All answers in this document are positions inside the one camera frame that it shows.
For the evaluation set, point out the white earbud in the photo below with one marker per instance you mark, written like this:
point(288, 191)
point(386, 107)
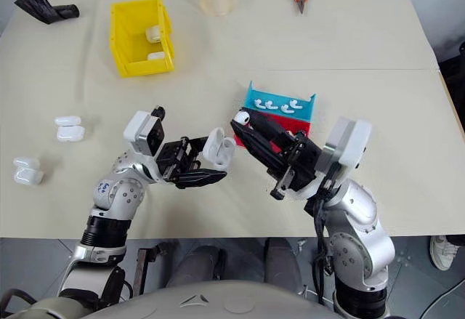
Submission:
point(296, 103)
point(287, 107)
point(242, 117)
point(270, 105)

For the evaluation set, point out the black object beside table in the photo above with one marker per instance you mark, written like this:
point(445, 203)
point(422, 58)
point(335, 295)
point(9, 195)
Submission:
point(454, 79)

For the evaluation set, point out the blue and red tray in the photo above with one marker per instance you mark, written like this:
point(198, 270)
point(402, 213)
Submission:
point(276, 97)

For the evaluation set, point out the yellow plastic bin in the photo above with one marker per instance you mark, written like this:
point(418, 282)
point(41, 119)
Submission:
point(145, 66)

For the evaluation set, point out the crumpled black plastic bag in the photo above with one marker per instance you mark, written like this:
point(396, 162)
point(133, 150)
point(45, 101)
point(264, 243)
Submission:
point(40, 6)

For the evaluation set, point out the dark metal bracket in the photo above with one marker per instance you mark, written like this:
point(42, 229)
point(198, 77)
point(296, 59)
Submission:
point(143, 264)

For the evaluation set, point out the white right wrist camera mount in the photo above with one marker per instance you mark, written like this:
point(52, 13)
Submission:
point(354, 144)

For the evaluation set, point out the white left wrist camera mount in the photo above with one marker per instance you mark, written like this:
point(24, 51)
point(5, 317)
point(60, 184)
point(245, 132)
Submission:
point(137, 130)

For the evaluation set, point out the dark grey rounded shape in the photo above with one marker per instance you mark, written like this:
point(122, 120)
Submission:
point(281, 261)
point(196, 264)

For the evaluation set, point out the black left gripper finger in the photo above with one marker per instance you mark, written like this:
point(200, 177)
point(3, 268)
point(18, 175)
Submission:
point(203, 178)
point(196, 144)

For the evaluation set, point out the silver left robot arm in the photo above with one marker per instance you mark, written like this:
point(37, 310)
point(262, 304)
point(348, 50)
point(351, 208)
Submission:
point(120, 195)

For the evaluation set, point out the grey robot torso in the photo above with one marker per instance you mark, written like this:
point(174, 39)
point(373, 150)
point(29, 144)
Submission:
point(163, 304)

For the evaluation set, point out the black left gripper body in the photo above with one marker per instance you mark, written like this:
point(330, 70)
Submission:
point(176, 157)

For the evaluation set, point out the white sneaker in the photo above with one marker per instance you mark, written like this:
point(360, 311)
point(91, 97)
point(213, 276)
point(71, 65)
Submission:
point(444, 253)

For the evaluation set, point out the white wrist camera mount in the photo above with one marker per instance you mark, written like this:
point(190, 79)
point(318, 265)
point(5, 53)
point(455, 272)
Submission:
point(137, 130)
point(354, 144)

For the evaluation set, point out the closed white earbud case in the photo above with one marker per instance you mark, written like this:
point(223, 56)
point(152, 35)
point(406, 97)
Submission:
point(153, 33)
point(70, 133)
point(156, 56)
point(29, 177)
point(25, 162)
point(68, 120)

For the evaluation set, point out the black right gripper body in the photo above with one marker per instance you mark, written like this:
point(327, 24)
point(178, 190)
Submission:
point(298, 166)

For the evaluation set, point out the white earbud case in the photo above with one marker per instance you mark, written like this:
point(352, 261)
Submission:
point(25, 162)
point(68, 120)
point(153, 33)
point(219, 148)
point(156, 56)
point(70, 133)
point(29, 177)

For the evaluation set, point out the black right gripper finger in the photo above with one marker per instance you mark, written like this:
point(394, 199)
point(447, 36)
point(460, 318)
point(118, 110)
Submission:
point(270, 128)
point(259, 148)

